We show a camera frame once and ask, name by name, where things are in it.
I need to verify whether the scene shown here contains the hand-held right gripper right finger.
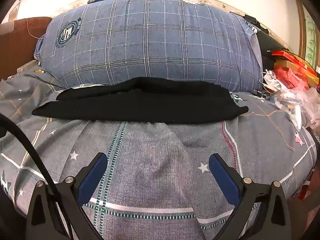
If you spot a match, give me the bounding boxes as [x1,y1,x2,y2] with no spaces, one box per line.
[209,153,294,240]

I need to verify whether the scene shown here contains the blue plaid pillow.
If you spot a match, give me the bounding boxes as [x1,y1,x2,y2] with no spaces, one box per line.
[34,0,264,93]

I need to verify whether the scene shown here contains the black bag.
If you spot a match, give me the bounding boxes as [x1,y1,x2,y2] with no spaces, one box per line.
[230,11,288,70]

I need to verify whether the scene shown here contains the thin beige cord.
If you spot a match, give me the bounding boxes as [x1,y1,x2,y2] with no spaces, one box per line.
[25,19,42,39]

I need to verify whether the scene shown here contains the black pants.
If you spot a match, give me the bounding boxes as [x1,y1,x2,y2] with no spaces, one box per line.
[32,77,249,125]

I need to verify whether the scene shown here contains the black cable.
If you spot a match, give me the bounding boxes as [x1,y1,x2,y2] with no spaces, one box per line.
[0,113,62,198]

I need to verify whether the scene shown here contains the pink paper scrap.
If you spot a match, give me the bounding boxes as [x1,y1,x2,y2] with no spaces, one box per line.
[295,130,307,145]

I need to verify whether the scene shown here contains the framed wall picture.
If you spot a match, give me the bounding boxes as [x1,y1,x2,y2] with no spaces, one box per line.
[296,0,320,68]

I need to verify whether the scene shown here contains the red plastic bag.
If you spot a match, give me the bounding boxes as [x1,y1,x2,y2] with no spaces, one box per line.
[274,66,310,89]

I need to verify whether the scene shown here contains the grey star-print bed sheet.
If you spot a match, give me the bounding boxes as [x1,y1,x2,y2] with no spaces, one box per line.
[0,65,318,240]

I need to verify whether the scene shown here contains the red gift box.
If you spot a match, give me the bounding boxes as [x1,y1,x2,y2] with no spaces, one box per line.
[272,51,320,85]

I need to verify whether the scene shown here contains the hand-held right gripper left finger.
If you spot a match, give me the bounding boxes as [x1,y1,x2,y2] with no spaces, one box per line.
[26,152,108,240]

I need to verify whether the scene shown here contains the brown headboard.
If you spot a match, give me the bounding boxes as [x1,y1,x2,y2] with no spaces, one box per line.
[0,17,53,80]

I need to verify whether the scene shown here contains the pile of white plastic bags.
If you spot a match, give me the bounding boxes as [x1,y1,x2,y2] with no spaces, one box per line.
[262,69,320,133]

